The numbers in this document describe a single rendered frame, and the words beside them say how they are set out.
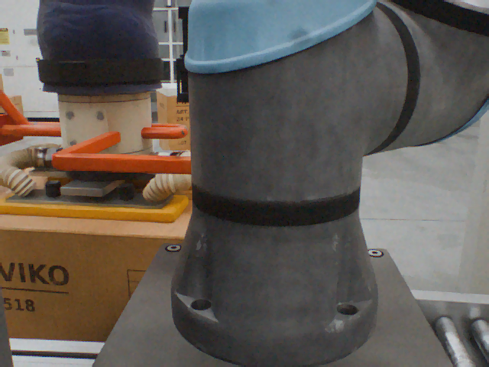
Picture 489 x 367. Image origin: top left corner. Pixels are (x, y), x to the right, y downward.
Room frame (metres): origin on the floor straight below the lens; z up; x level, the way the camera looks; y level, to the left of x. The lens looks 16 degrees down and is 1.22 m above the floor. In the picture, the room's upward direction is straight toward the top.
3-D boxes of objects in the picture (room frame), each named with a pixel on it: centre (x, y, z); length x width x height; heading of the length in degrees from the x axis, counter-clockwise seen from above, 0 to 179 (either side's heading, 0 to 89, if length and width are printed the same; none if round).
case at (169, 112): (2.88, 0.21, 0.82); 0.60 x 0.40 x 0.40; 108
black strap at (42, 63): (0.88, 0.26, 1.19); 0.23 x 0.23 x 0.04
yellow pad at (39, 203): (0.79, 0.28, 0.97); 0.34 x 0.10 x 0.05; 82
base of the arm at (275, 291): (0.31, -0.02, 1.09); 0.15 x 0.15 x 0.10
